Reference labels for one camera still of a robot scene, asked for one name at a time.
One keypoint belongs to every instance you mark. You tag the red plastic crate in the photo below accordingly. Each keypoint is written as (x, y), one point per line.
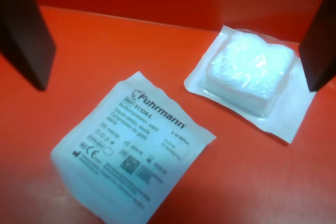
(105, 37)

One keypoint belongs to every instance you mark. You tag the gauze bandage in clear wrap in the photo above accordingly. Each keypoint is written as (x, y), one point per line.
(244, 77)

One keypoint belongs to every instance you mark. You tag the white Fuhrmann gauze bandage pack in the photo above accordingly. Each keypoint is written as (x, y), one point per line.
(131, 155)

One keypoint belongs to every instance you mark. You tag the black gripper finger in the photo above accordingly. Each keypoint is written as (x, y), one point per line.
(23, 37)
(320, 51)

